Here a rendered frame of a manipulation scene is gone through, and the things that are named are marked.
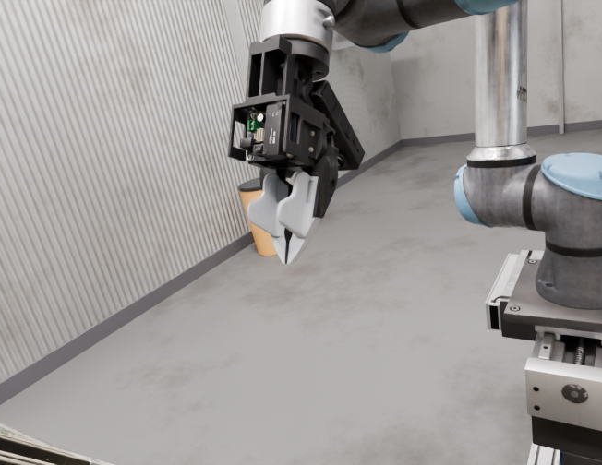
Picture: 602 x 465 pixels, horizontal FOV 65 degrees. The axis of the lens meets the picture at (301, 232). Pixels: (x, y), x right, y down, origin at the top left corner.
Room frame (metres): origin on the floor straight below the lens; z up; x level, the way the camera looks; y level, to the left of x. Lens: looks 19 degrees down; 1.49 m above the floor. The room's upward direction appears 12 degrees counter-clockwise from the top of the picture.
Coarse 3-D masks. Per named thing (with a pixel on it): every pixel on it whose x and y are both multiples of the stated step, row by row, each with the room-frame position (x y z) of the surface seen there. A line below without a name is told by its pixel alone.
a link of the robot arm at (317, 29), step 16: (272, 0) 0.51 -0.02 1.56; (288, 0) 0.50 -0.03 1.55; (304, 0) 0.49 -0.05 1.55; (272, 16) 0.50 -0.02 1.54; (288, 16) 0.49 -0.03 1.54; (304, 16) 0.49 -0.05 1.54; (320, 16) 0.50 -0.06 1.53; (272, 32) 0.49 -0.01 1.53; (288, 32) 0.48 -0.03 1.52; (304, 32) 0.48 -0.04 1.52; (320, 32) 0.49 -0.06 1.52
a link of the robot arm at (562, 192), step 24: (552, 168) 0.71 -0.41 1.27; (576, 168) 0.69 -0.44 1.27; (600, 168) 0.67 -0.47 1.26; (528, 192) 0.73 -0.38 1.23; (552, 192) 0.70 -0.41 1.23; (576, 192) 0.67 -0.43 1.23; (600, 192) 0.66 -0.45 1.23; (528, 216) 0.73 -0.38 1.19; (552, 216) 0.70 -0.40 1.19; (576, 216) 0.67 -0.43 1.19; (600, 216) 0.66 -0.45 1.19; (552, 240) 0.71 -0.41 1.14; (576, 240) 0.67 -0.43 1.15; (600, 240) 0.66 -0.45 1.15
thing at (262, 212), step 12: (264, 180) 0.47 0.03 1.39; (276, 180) 0.48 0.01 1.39; (264, 192) 0.46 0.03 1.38; (276, 192) 0.48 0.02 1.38; (288, 192) 0.47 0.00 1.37; (252, 204) 0.45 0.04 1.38; (264, 204) 0.46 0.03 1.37; (276, 204) 0.47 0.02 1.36; (252, 216) 0.44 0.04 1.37; (264, 216) 0.45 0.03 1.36; (276, 216) 0.47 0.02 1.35; (264, 228) 0.45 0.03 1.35; (276, 228) 0.46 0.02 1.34; (276, 240) 0.46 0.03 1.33; (288, 240) 0.46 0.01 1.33; (276, 252) 0.46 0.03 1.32
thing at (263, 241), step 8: (248, 184) 4.12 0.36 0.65; (256, 184) 4.06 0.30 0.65; (240, 192) 4.05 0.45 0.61; (248, 192) 3.95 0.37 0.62; (256, 192) 3.93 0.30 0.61; (248, 200) 3.97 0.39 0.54; (256, 232) 4.00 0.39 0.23; (264, 232) 3.95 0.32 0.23; (256, 240) 4.03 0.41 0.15; (264, 240) 3.96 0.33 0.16; (264, 248) 3.97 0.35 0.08; (272, 248) 3.95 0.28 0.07
